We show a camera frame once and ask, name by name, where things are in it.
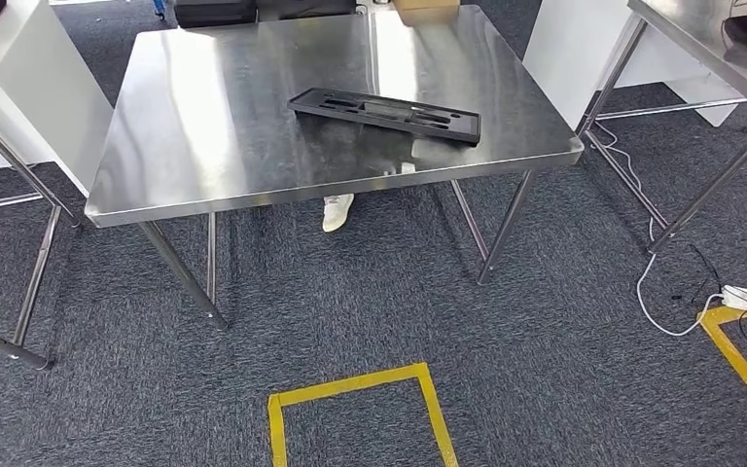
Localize black plastic plate frame part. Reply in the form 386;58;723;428
286;87;482;147

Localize steel workbench table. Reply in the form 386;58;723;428
85;5;586;331

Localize person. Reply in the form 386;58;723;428
321;193;355;234

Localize yellow floor tape square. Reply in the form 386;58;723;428
267;362;460;467
696;305;747;438

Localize brown cardboard box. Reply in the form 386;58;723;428
392;0;462;11

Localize white panel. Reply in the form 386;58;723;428
522;0;747;130
0;0;115;198

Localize black hard case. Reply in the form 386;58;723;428
173;0;259;29

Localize white power cable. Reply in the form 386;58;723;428
588;122;729;339

